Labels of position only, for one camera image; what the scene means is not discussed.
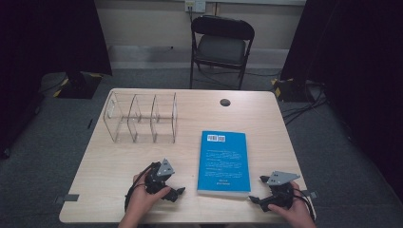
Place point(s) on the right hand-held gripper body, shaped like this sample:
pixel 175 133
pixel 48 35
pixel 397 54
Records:
pixel 280 193

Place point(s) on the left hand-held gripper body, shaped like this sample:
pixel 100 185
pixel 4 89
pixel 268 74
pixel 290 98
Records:
pixel 157 180

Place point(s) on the blue book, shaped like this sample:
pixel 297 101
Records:
pixel 223 161

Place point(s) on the person's right hand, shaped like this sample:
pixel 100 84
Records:
pixel 296 212

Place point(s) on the person's left hand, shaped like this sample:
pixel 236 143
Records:
pixel 139 199

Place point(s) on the grey tape strip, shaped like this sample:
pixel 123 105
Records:
pixel 67 198
pixel 312 194

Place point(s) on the clear acrylic file rack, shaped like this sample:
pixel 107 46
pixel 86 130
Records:
pixel 141 118

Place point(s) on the small black item on floor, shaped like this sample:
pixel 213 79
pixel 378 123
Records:
pixel 90 123

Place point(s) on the black stand base yellow tape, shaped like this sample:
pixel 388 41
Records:
pixel 79 85
pixel 290 90

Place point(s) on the black folding chair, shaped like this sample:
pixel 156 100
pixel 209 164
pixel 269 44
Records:
pixel 221 47

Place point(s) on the black curtain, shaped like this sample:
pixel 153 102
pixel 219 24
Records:
pixel 358 63
pixel 47 38

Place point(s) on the white wall outlet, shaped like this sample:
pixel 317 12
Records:
pixel 195 5

